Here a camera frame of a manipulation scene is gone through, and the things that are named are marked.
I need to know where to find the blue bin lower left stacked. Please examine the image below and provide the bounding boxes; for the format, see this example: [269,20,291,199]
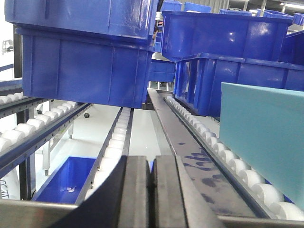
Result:
[16,28,154,108]

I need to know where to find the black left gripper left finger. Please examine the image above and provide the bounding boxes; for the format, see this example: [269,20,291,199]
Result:
[52,156,149,228]

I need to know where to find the blue bin stacked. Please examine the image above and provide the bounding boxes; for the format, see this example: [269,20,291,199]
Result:
[4,0,158,43]
[16,28,154,108]

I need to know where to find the blue bin upper right tilted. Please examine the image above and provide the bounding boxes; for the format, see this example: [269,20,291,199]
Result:
[161,11,293,62]

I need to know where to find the blue bin upper left stacked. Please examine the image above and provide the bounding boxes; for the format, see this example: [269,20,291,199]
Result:
[4,0,158,43]

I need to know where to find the blue bin far right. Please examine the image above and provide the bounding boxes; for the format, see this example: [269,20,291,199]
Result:
[279,30,304,65]

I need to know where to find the white roller track right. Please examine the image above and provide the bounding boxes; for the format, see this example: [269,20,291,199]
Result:
[164,96,304,221]

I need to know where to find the white roller track far left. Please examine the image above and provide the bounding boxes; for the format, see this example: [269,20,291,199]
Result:
[0,97,49,118]

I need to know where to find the white roller track middle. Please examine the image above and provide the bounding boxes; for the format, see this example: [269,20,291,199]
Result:
[75,107,134,205]

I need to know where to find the blue bin on lower shelf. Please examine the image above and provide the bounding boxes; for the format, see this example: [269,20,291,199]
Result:
[32,156,96,204]

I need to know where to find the steel shelf front beam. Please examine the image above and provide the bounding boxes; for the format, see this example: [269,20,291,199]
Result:
[0,199,304,228]

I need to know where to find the dark metal divider rail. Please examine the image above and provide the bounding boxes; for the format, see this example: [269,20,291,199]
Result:
[148,89,255,217]

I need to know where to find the white roller track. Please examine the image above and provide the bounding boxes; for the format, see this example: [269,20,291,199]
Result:
[75,107,134,205]
[0,103,91,177]
[164,96,304,221]
[0,97,49,118]

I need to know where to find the light teal plastic bin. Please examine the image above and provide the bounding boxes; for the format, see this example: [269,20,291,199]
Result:
[219,83,304,208]

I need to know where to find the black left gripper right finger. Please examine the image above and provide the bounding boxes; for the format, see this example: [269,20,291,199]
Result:
[152,155,225,228]

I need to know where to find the blue bin lower right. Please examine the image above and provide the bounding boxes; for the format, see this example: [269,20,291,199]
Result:
[174,53,304,117]

